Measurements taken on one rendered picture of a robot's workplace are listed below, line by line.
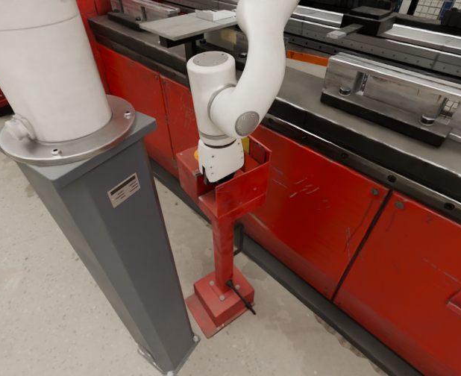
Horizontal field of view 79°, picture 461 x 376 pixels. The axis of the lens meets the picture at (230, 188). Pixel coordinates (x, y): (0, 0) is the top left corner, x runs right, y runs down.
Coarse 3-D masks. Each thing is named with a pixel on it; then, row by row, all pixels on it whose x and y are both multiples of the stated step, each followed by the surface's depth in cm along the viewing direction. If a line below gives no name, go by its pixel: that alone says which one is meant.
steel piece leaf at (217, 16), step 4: (196, 12) 91; (200, 12) 90; (204, 12) 89; (216, 12) 96; (220, 12) 96; (196, 16) 92; (200, 16) 91; (204, 16) 90; (208, 16) 88; (212, 16) 87; (216, 16) 92; (220, 16) 92; (224, 16) 92; (228, 16) 92; (232, 16) 92; (208, 20) 89; (212, 20) 88; (216, 20) 89
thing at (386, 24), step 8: (360, 8) 86; (368, 8) 86; (376, 8) 86; (344, 16) 86; (352, 16) 85; (360, 16) 84; (368, 16) 82; (376, 16) 81; (384, 16) 83; (392, 16) 84; (344, 24) 87; (352, 24) 84; (360, 24) 84; (368, 24) 83; (376, 24) 81; (384, 24) 82; (392, 24) 86; (336, 32) 78; (344, 32) 78; (352, 32) 80; (368, 32) 84; (376, 32) 82
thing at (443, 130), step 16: (336, 96) 72; (352, 96) 72; (352, 112) 71; (368, 112) 68; (384, 112) 66; (400, 112) 66; (400, 128) 65; (416, 128) 62; (432, 128) 61; (448, 128) 61; (432, 144) 61
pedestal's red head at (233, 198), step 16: (192, 160) 73; (256, 160) 72; (192, 176) 71; (240, 176) 64; (256, 176) 68; (192, 192) 76; (208, 192) 75; (224, 192) 64; (240, 192) 68; (256, 192) 72; (208, 208) 71; (224, 208) 68; (240, 208) 72; (224, 224) 72
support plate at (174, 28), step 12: (144, 24) 86; (156, 24) 86; (168, 24) 86; (180, 24) 86; (192, 24) 86; (204, 24) 86; (216, 24) 86; (228, 24) 88; (168, 36) 78; (180, 36) 78
